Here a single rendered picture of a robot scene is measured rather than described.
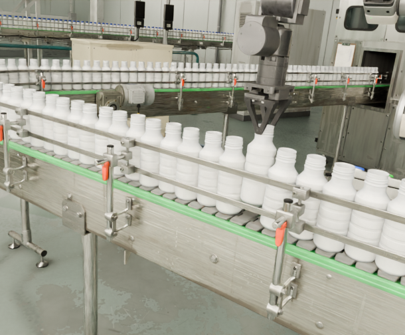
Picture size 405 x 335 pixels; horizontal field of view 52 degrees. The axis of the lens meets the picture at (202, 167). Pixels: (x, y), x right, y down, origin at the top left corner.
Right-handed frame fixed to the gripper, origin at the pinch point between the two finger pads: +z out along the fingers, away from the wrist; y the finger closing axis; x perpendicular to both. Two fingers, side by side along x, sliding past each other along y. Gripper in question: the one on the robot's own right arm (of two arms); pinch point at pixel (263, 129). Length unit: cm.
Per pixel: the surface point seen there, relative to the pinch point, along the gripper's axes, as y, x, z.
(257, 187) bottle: 2.9, 2.0, 11.5
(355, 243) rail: 4.3, 23.1, 15.7
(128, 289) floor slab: -70, -102, 118
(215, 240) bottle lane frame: 5.7, -4.9, 24.9
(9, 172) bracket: 11, -76, 27
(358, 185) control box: -11.5, 18.0, 9.6
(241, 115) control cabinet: -533, -307, 93
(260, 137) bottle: 1.9, 0.5, 1.5
